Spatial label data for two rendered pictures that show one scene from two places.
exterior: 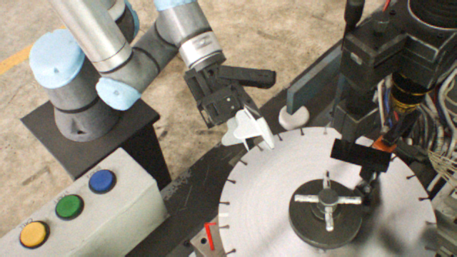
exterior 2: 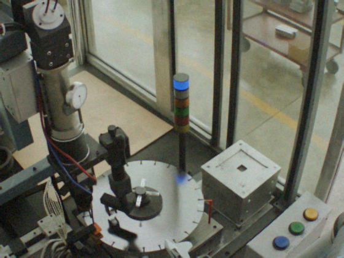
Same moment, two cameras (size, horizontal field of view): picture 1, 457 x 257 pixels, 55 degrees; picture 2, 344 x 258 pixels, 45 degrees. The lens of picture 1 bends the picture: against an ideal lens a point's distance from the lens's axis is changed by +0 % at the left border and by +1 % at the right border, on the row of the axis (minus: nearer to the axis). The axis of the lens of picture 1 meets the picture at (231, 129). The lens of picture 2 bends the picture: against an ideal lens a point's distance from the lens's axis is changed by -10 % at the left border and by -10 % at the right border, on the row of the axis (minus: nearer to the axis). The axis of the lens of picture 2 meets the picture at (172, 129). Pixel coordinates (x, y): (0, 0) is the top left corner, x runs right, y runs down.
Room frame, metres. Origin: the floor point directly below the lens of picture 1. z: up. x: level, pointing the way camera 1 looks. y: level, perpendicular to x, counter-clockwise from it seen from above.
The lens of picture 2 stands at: (1.07, -0.04, 1.88)
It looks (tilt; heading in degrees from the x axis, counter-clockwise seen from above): 40 degrees down; 180
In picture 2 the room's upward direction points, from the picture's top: 2 degrees counter-clockwise
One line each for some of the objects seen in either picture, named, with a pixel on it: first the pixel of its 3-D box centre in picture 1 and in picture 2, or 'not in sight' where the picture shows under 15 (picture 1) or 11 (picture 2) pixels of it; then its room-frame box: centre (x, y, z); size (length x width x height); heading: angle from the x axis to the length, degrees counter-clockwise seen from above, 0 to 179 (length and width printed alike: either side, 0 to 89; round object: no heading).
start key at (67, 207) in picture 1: (70, 207); (296, 228); (0.37, 0.30, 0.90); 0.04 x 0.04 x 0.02
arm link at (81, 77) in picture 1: (66, 67); not in sight; (0.70, 0.34, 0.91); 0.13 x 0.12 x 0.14; 146
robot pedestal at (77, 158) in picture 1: (127, 188); not in sight; (0.70, 0.35, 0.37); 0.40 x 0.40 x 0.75; 40
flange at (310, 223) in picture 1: (325, 209); (141, 200); (0.29, -0.13, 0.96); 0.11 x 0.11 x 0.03
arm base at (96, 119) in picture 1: (82, 103); not in sight; (0.70, 0.35, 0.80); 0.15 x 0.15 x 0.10
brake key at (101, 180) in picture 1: (102, 181); (281, 243); (0.41, 0.24, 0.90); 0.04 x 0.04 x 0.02
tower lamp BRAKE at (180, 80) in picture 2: not in sight; (181, 81); (0.01, -0.02, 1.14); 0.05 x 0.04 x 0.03; 40
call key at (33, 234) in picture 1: (34, 235); (310, 214); (0.32, 0.35, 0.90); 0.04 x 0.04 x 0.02
